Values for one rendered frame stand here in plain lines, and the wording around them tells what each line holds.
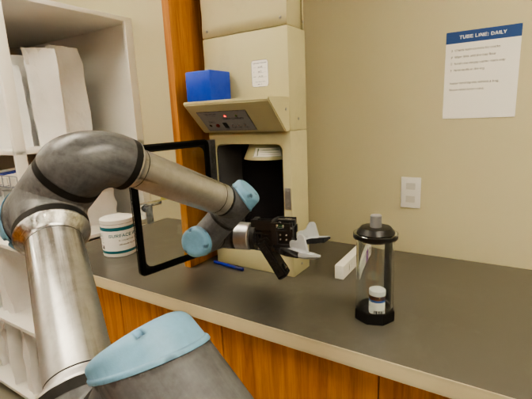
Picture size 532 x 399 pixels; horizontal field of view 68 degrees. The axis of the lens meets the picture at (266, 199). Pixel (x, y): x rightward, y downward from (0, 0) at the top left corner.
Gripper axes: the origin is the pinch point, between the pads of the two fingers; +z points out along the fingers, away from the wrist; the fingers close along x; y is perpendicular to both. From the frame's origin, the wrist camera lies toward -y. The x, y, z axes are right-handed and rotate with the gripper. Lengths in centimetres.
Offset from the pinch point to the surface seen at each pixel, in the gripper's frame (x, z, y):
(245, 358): -4.7, -22.0, -32.0
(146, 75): 90, -110, 57
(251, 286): 11.7, -25.5, -18.0
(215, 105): 15, -36, 37
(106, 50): 96, -138, 72
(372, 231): -2.5, 11.3, 6.1
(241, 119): 17.7, -28.6, 32.9
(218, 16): 27, -39, 65
